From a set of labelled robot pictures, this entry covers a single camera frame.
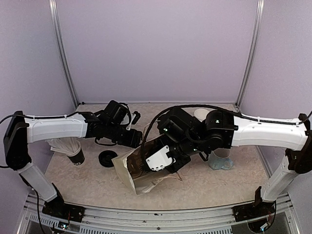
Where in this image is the stack of black lids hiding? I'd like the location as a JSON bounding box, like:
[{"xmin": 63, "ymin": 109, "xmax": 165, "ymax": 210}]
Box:
[{"xmin": 98, "ymin": 150, "xmax": 117, "ymax": 168}]

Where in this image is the light blue ceramic mug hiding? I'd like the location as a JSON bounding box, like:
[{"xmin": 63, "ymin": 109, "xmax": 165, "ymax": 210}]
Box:
[{"xmin": 208, "ymin": 149, "xmax": 234, "ymax": 170}]

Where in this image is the aluminium front rail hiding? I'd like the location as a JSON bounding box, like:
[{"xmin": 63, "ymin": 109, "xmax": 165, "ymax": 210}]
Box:
[{"xmin": 15, "ymin": 195, "xmax": 300, "ymax": 234}]

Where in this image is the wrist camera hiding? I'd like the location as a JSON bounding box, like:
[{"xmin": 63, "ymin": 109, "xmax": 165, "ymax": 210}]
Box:
[
  {"xmin": 125, "ymin": 111, "xmax": 141, "ymax": 130},
  {"xmin": 145, "ymin": 145, "xmax": 176, "ymax": 172}
]

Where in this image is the right aluminium corner post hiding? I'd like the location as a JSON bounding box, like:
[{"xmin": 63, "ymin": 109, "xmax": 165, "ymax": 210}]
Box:
[{"xmin": 235, "ymin": 0, "xmax": 265, "ymax": 110}]

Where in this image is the beige paper bag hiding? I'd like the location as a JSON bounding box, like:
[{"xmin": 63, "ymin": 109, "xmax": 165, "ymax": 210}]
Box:
[{"xmin": 112, "ymin": 147, "xmax": 182, "ymax": 195}]

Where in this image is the aluminium corner post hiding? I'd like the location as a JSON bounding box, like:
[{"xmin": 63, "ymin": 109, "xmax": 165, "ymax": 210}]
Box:
[
  {"xmin": 235, "ymin": 0, "xmax": 265, "ymax": 110},
  {"xmin": 48, "ymin": 0, "xmax": 79, "ymax": 108}
]

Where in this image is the stack of paper cups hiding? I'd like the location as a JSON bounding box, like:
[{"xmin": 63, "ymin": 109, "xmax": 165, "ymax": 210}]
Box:
[{"xmin": 194, "ymin": 108, "xmax": 210, "ymax": 121}]

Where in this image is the bundle of white straws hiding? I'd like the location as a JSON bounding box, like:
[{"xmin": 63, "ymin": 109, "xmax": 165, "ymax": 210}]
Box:
[{"xmin": 47, "ymin": 137, "xmax": 81, "ymax": 156}]

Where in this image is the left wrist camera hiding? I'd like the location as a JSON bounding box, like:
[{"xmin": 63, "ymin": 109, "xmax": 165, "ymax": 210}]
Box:
[{"xmin": 125, "ymin": 111, "xmax": 141, "ymax": 130}]

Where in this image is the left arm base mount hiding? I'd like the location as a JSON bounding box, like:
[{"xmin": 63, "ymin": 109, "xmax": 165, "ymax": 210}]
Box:
[{"xmin": 42, "ymin": 184, "xmax": 85, "ymax": 223}]

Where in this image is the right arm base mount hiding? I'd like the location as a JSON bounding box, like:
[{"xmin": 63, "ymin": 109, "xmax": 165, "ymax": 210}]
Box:
[{"xmin": 232, "ymin": 186, "xmax": 276, "ymax": 222}]

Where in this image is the left aluminium corner post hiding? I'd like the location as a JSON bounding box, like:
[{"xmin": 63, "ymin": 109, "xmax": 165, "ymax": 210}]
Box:
[{"xmin": 48, "ymin": 0, "xmax": 79, "ymax": 108}]

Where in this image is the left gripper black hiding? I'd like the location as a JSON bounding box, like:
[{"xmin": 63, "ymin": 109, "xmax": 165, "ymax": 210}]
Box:
[{"xmin": 105, "ymin": 121, "xmax": 147, "ymax": 148}]

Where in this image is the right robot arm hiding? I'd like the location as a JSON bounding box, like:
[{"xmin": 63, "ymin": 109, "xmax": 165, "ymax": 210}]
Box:
[{"xmin": 140, "ymin": 105, "xmax": 312, "ymax": 216}]

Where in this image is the black cup holding straws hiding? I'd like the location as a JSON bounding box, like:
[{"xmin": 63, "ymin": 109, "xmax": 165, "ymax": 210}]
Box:
[{"xmin": 67, "ymin": 147, "xmax": 85, "ymax": 166}]

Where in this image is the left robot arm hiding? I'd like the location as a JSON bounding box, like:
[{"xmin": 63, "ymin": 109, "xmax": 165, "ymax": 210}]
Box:
[{"xmin": 3, "ymin": 100, "xmax": 143, "ymax": 217}]

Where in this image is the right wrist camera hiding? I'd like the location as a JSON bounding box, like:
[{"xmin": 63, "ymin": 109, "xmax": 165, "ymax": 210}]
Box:
[{"xmin": 145, "ymin": 145, "xmax": 176, "ymax": 172}]

